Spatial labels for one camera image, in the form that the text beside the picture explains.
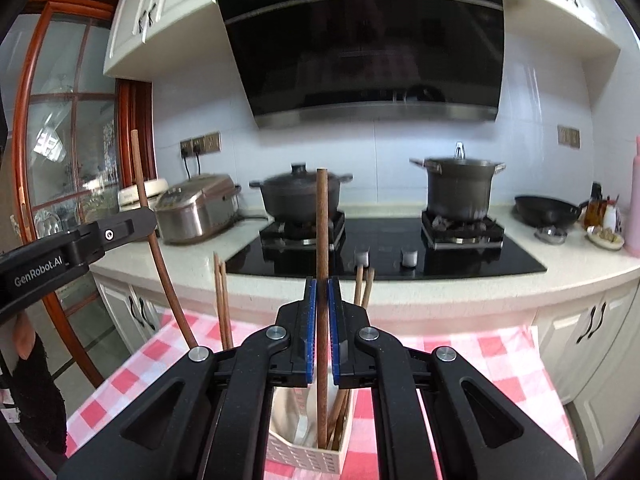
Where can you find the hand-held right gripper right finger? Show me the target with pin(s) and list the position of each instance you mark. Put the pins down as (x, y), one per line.
(334, 340)

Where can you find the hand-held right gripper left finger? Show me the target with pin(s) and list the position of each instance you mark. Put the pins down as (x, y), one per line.
(310, 340)

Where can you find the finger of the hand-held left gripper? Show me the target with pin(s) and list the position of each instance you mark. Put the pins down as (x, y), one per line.
(125, 227)

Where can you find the brown wooden chopstick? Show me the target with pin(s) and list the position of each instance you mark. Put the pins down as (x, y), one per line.
(358, 285)
(218, 300)
(165, 280)
(226, 310)
(322, 235)
(369, 285)

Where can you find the white plastic lattice basket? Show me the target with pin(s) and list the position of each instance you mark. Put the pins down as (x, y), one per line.
(300, 457)

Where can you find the person's left forearm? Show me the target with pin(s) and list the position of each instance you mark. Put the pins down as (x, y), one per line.
(40, 400)

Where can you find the person's left hand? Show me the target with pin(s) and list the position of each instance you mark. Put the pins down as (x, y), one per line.
(24, 335)

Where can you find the white electric cooker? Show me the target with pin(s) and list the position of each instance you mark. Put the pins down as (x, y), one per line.
(150, 187)

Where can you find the silver rice cooker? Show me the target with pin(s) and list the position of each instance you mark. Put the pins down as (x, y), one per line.
(195, 210)

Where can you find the white base cabinet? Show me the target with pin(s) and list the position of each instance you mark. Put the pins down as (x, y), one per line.
(570, 340)
(117, 305)

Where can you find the black glass gas cooktop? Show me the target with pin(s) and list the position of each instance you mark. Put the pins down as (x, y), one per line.
(390, 245)

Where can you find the wooden framed glass door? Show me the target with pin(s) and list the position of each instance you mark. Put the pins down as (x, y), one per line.
(20, 160)

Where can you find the black casserole pot with lid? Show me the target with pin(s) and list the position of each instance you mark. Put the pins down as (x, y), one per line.
(295, 197)

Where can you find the red white checked tablecloth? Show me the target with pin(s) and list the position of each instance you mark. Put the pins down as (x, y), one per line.
(490, 360)

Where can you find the grey stockpot with glass lid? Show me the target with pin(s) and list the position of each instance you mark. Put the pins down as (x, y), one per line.
(457, 190)

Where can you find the small steel bowl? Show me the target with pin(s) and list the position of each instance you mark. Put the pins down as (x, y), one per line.
(551, 235)

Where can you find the black frying pan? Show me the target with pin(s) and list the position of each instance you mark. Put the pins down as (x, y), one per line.
(547, 210)

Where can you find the brown glass bottle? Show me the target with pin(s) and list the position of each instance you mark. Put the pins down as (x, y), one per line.
(593, 210)

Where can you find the white plate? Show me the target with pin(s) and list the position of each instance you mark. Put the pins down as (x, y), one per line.
(607, 240)

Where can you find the black glass range hood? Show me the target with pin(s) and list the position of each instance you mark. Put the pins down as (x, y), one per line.
(360, 40)

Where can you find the small white jar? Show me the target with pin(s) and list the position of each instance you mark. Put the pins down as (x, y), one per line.
(610, 217)

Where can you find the pink bottle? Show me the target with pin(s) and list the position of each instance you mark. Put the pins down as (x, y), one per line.
(634, 200)

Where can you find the gold wall outlet panel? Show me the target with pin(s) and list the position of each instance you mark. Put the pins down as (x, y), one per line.
(205, 144)

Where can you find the white wall cabinet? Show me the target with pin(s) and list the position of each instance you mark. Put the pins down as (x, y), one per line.
(555, 0)
(160, 15)

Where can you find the gold wall switch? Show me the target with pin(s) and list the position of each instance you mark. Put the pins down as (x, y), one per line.
(568, 136)

